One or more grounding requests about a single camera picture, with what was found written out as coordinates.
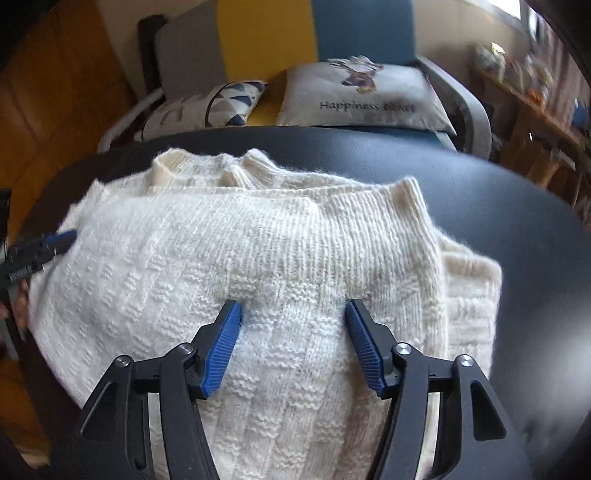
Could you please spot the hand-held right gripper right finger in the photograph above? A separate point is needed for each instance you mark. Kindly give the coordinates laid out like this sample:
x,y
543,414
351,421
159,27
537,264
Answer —
x,y
367,353

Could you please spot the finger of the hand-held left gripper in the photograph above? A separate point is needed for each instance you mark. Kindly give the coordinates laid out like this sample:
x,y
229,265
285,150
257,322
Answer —
x,y
27,258

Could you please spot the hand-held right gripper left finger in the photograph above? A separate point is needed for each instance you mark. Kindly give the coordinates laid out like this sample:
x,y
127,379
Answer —
x,y
224,350

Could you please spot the cream knitted sweater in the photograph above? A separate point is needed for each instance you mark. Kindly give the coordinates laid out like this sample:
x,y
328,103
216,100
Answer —
x,y
231,249

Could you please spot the person's left hand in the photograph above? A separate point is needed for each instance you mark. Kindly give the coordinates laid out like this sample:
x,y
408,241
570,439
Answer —
x,y
21,307

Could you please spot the black padded table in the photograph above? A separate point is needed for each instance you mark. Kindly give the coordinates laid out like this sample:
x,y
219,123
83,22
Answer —
x,y
531,277

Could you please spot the white triangle print pillow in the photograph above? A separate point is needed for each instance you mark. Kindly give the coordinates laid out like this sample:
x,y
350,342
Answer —
x,y
198,110

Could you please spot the grey deer print pillow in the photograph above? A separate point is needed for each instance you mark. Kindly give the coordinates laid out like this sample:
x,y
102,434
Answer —
x,y
360,101

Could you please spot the wooden desk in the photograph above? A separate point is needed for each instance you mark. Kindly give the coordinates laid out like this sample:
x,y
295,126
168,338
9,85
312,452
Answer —
x,y
540,124

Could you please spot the grey yellow blue sofa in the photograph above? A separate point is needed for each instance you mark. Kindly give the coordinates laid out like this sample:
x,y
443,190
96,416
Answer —
x,y
258,37

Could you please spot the group of storage jars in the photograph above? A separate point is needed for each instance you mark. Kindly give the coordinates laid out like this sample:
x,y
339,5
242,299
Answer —
x,y
512,69

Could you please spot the blue folding chair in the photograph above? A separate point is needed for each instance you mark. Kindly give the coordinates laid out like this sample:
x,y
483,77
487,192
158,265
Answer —
x,y
581,115

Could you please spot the beige patterned curtain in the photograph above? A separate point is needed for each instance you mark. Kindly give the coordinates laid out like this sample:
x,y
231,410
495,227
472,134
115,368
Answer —
x,y
563,69

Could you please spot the bright window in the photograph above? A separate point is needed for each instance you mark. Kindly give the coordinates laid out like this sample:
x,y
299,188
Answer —
x,y
530,16

